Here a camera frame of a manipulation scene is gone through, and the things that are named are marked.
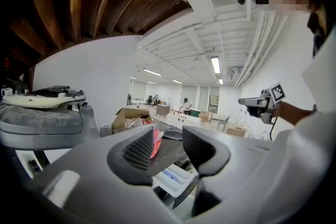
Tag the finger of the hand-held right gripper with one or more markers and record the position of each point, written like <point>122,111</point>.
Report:
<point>248,102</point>
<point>254,111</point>

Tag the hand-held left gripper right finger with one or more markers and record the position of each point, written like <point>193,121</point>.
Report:
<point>206,154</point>

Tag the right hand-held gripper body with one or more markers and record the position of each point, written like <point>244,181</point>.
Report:
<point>267,110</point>

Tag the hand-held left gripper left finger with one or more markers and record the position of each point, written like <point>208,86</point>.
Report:
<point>134,161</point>

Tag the red snack pouch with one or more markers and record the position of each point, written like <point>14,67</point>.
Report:
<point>157,143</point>

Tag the open cardboard box with clutter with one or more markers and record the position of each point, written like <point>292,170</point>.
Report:
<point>126,119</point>

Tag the large cardboard box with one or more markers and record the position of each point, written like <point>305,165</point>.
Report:
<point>237,131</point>

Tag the ceiling air conditioner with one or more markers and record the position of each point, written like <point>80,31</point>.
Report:
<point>235,73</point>

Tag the dark chair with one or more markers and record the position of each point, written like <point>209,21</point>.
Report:
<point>223,122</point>

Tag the dark framed window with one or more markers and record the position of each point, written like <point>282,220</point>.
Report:
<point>213,103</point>

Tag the small cardboard box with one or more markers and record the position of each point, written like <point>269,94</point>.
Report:
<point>205,116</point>

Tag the long white counter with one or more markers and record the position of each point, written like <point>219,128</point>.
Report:
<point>186,119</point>

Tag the green cabinet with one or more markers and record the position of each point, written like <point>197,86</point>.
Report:
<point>194,113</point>

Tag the small white appliance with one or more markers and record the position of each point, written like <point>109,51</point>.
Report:
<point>105,127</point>

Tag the ceiling light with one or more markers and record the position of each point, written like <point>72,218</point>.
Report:
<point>152,72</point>
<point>215,65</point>

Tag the brown wooden cabinet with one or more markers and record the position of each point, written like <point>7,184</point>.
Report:
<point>163,110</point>

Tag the black tower fan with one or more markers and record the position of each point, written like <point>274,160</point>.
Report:
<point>129,99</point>

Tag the white top-load washing machine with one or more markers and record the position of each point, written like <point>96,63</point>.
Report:
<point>44,123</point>

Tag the black plastic panel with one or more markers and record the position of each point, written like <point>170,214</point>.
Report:
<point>55,90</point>

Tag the beige plastic panel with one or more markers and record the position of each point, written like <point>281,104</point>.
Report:
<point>39,102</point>

